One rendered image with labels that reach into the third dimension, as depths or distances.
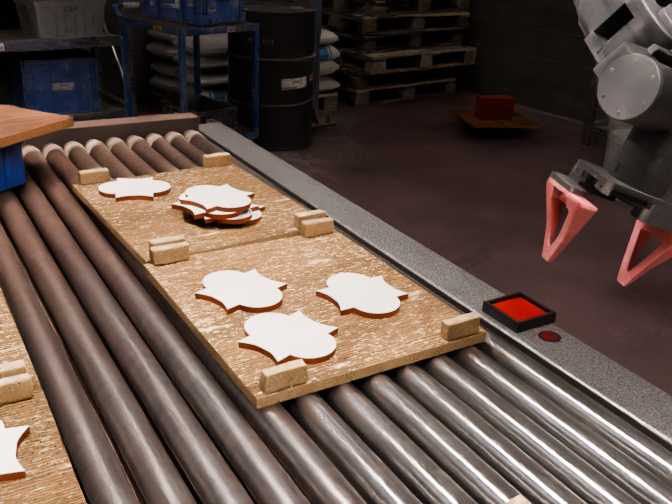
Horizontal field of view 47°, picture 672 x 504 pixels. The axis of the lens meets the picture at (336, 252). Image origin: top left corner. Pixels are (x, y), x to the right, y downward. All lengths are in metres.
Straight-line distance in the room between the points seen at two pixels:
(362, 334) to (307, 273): 0.20
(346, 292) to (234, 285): 0.16
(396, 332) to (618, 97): 0.48
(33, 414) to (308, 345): 0.33
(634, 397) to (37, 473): 0.70
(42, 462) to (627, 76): 0.66
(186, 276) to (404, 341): 0.36
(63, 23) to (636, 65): 4.90
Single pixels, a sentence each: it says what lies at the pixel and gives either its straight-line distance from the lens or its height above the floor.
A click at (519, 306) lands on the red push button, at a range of 1.18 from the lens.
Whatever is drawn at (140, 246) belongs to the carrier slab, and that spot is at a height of 0.94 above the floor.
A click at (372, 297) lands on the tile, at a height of 0.95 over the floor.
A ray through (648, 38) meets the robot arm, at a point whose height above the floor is 1.36.
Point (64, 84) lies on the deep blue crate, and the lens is 5.48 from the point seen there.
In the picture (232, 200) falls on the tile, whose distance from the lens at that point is 1.38.
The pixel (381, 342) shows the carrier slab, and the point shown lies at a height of 0.94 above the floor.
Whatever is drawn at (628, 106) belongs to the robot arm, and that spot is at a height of 1.31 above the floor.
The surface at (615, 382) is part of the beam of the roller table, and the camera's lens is 1.06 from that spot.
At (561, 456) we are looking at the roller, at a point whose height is 0.92.
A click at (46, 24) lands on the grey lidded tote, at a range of 5.37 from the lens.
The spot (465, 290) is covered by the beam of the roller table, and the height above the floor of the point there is 0.92.
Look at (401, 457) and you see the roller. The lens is 0.86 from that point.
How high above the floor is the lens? 1.45
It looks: 24 degrees down
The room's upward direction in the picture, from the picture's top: 3 degrees clockwise
